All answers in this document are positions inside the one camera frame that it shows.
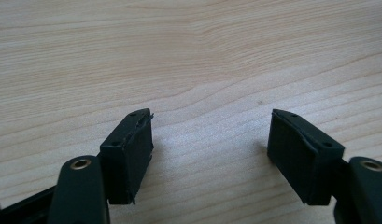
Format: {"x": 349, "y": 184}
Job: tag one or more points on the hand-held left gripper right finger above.
{"x": 297, "y": 155}

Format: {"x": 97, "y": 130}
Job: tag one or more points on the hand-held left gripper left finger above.
{"x": 126, "y": 161}

